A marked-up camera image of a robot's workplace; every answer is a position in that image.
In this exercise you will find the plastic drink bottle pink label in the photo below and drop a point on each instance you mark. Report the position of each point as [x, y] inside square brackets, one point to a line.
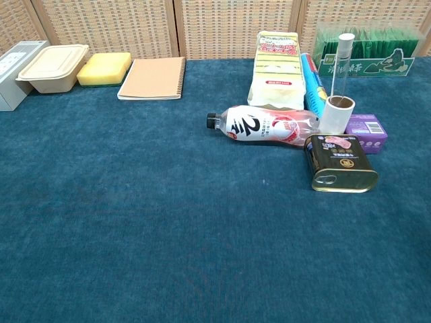
[256, 128]

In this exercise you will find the clear test tube white cap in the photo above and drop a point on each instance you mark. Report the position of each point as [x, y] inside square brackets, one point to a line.
[346, 43]

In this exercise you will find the small purple cardboard box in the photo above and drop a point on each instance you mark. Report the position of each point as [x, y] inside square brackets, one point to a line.
[370, 129]

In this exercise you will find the yellow sponge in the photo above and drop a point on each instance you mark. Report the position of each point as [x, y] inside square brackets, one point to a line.
[129, 63]
[101, 69]

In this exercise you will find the blue cling film roll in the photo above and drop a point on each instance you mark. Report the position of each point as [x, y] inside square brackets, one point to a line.
[314, 91]

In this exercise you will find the blue table cloth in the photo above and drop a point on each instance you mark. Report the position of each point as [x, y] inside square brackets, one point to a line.
[134, 202]

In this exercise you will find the woven bamboo folding screen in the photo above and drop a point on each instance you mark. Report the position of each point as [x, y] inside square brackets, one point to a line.
[111, 27]

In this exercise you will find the black gold luncheon meat can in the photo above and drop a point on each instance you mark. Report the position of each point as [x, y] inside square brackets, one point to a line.
[340, 163]

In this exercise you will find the yellow sponge multipack bag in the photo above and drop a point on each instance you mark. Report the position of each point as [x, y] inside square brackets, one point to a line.
[276, 75]

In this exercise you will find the kraft spiral notebook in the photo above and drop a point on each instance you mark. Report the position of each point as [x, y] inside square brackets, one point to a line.
[151, 79]

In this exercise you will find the clear box green tea bags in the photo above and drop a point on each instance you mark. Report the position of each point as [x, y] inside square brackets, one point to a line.
[380, 50]

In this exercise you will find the white power strip box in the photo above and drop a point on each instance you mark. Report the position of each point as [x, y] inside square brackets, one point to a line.
[10, 70]

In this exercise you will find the beige lidded food container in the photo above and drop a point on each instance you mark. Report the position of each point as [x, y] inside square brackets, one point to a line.
[50, 67]

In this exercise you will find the white lint roller refill roll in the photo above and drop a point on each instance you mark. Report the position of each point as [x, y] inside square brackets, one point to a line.
[336, 118]

